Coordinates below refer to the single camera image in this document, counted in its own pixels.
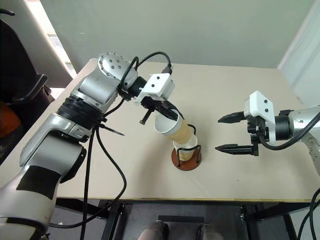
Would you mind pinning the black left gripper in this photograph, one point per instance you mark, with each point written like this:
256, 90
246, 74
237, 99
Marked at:
153, 103

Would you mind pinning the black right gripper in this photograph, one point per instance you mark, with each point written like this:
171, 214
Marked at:
257, 130

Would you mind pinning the brown ribbed paper cup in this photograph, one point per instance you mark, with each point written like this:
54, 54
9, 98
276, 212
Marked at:
181, 131

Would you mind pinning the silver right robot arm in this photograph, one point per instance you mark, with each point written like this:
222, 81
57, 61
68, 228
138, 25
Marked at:
300, 120

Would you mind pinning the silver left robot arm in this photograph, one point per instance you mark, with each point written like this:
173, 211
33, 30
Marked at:
97, 85

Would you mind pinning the white paper cup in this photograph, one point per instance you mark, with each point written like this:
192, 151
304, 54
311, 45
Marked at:
186, 150

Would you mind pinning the black zip tie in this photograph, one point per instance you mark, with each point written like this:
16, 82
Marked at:
112, 131

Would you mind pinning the dark rounded shape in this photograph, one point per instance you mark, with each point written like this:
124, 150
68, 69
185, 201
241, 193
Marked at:
155, 231
208, 233

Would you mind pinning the beige leaning board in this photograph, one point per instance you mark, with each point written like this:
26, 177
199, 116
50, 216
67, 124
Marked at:
32, 37

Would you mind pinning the orange object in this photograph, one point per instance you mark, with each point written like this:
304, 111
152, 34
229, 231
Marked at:
8, 120

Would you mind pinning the black chair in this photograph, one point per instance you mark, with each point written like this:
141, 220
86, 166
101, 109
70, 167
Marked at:
15, 62

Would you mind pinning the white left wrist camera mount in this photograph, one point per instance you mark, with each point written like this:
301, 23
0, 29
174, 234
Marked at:
158, 83

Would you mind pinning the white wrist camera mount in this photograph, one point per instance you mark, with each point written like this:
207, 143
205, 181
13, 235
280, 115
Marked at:
158, 83
258, 103

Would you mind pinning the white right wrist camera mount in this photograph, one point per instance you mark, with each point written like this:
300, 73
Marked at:
258, 103

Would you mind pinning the black metal table frame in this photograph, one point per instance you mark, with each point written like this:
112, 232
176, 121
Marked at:
200, 202

